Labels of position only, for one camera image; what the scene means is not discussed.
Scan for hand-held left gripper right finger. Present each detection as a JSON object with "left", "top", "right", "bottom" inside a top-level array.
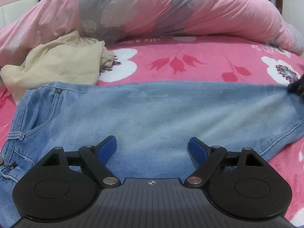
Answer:
[{"left": 183, "top": 136, "right": 269, "bottom": 188}]

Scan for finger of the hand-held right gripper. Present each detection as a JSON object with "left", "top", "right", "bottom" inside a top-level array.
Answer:
[{"left": 286, "top": 75, "right": 304, "bottom": 97}]

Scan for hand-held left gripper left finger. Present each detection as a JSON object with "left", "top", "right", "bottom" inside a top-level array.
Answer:
[{"left": 42, "top": 135, "right": 121, "bottom": 188}]

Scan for blue fleece-lined jeans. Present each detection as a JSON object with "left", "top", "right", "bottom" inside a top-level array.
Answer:
[{"left": 0, "top": 81, "right": 304, "bottom": 221}]

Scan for pink floral bed sheet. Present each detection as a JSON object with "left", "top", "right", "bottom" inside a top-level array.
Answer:
[{"left": 0, "top": 34, "right": 304, "bottom": 228}]

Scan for crumpled beige garment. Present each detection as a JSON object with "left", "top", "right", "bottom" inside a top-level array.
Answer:
[{"left": 0, "top": 30, "right": 115, "bottom": 105}]

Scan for pink and grey quilt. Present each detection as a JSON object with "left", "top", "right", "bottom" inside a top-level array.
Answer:
[{"left": 0, "top": 0, "right": 304, "bottom": 67}]

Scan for pink and white headboard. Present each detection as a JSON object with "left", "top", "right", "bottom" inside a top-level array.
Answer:
[{"left": 0, "top": 0, "right": 42, "bottom": 29}]

